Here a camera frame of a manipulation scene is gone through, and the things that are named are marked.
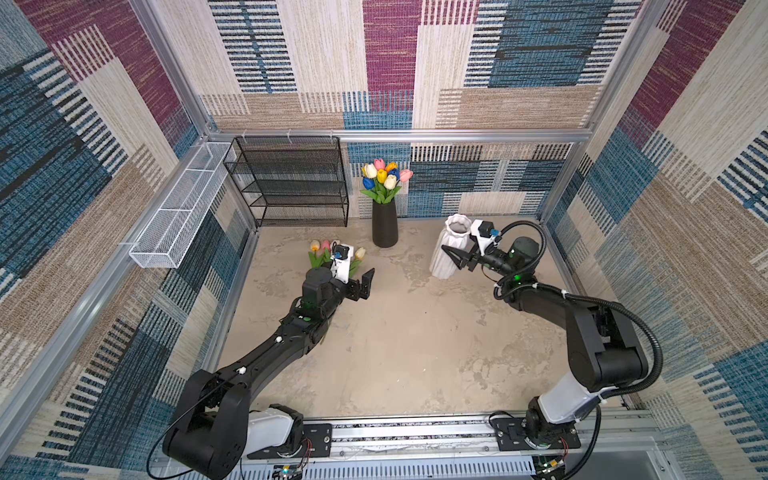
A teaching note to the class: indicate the white mesh wall basket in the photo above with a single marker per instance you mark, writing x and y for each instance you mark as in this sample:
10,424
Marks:
165,241

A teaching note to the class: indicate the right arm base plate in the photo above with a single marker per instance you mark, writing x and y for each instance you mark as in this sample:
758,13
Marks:
515,434

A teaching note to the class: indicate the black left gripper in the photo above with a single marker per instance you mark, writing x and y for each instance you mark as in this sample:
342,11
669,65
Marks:
352,293

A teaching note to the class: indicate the black tapered vase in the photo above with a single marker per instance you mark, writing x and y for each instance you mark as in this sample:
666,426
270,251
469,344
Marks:
384,224

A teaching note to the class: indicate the white tulip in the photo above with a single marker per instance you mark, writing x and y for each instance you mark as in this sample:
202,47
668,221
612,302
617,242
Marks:
391,186
378,193

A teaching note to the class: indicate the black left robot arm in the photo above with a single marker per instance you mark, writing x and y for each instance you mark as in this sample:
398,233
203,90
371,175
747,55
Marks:
298,333

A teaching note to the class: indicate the black wire shelf rack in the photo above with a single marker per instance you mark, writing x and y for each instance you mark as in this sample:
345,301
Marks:
291,181

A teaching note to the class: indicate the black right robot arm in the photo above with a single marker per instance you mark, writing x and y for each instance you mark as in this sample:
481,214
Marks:
610,350

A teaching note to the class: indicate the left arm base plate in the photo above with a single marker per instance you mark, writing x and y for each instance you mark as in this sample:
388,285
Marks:
316,439

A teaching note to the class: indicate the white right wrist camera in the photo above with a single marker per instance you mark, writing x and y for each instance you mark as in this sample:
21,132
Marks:
485,235

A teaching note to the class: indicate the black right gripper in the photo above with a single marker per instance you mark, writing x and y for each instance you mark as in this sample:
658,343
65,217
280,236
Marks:
473,256

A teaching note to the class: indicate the pink tulip on table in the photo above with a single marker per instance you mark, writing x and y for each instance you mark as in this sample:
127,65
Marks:
326,250

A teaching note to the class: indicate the aluminium front rail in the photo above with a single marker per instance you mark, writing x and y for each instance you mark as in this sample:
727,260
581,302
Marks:
384,435

